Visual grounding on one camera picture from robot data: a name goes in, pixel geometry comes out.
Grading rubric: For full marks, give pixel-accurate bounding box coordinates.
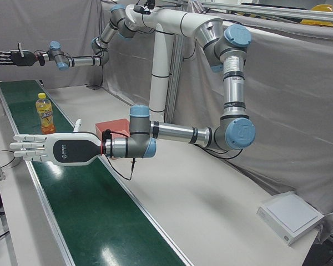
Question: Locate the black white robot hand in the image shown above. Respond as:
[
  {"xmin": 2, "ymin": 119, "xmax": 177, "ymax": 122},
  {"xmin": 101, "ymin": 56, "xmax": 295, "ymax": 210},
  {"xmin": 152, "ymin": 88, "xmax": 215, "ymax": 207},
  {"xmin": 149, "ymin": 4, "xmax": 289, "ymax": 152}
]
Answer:
[
  {"xmin": 9, "ymin": 119, "xmax": 103, "ymax": 167},
  {"xmin": 0, "ymin": 43, "xmax": 41, "ymax": 68}
]

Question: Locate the orange juice bottle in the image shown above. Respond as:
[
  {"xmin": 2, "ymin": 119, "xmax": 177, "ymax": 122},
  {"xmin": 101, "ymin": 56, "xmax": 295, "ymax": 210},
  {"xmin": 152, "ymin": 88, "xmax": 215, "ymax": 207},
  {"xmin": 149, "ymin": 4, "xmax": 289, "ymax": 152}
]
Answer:
[{"xmin": 34, "ymin": 93, "xmax": 57, "ymax": 135}]

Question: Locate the pink plastic basket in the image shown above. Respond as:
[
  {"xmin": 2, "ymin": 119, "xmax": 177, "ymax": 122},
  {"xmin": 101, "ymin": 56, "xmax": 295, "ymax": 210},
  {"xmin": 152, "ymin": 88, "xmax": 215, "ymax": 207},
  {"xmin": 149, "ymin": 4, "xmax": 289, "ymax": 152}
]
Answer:
[{"xmin": 94, "ymin": 118, "xmax": 132, "ymax": 145}]

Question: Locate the green conveyor belt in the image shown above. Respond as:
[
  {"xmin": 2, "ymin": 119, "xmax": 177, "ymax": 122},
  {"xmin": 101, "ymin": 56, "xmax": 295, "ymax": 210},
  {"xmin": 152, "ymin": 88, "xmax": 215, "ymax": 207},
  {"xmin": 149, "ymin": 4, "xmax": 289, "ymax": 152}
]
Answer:
[{"xmin": 0, "ymin": 79, "xmax": 195, "ymax": 266}]

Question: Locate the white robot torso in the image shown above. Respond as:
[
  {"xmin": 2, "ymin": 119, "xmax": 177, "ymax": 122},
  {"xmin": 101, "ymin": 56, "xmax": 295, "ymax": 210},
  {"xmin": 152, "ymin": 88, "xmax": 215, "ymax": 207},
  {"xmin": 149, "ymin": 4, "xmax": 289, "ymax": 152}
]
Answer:
[{"xmin": 124, "ymin": 4, "xmax": 224, "ymax": 122}]

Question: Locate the aluminium support column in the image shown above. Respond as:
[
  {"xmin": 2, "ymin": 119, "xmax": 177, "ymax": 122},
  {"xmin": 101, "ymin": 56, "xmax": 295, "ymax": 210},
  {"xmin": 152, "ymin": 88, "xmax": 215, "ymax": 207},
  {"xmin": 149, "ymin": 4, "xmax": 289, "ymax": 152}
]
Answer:
[{"xmin": 165, "ymin": 34, "xmax": 185, "ymax": 122}]

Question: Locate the grey backdrop cloth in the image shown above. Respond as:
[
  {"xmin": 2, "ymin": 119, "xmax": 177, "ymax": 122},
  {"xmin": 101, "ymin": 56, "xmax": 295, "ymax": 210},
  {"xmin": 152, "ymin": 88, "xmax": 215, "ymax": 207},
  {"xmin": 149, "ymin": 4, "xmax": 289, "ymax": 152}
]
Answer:
[{"xmin": 0, "ymin": 0, "xmax": 333, "ymax": 222}]

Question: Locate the white flat box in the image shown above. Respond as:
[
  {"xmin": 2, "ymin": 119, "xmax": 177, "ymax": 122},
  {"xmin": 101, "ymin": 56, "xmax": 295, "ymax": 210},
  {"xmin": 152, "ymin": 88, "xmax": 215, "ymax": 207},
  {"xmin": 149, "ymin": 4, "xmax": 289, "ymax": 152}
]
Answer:
[{"xmin": 256, "ymin": 193, "xmax": 325, "ymax": 247}]

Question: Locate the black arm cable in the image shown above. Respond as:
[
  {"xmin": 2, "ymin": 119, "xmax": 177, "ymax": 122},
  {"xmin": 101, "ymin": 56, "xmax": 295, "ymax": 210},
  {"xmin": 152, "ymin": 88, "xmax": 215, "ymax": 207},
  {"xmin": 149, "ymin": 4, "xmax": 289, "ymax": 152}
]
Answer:
[{"xmin": 107, "ymin": 156, "xmax": 137, "ymax": 181}]

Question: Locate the black head camera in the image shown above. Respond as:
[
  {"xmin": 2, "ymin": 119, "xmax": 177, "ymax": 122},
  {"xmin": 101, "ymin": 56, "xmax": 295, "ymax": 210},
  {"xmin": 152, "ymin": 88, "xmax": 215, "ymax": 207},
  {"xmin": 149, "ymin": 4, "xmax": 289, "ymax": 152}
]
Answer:
[{"xmin": 132, "ymin": 0, "xmax": 157, "ymax": 15}]

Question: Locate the aluminium frame beam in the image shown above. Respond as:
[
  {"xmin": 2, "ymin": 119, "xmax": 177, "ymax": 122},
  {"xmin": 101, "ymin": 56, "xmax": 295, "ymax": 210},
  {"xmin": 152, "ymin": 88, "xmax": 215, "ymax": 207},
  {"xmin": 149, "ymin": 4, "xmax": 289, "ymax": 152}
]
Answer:
[{"xmin": 188, "ymin": 0, "xmax": 333, "ymax": 23}]

